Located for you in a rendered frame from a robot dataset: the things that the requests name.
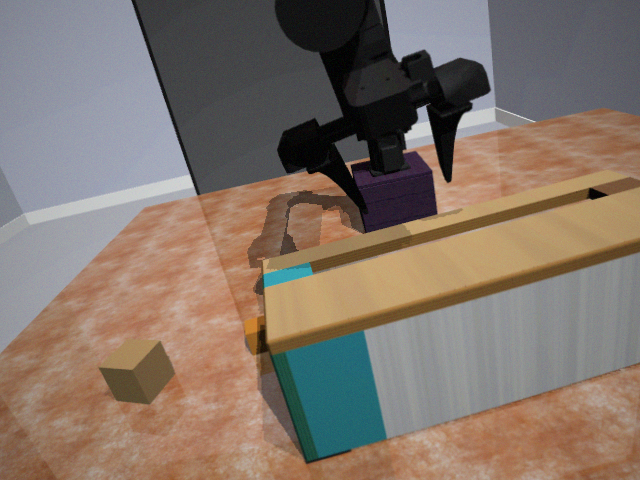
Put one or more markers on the tan cube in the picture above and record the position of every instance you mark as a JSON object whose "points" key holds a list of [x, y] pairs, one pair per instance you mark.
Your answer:
{"points": [[137, 371]]}

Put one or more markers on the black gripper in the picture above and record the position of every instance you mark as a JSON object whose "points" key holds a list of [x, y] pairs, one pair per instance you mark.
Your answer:
{"points": [[309, 145]]}

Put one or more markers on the orange rectangular block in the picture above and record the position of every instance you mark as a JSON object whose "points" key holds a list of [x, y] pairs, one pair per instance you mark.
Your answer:
{"points": [[255, 335]]}

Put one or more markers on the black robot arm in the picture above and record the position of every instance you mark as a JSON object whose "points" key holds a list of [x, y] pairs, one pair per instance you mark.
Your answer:
{"points": [[381, 98]]}

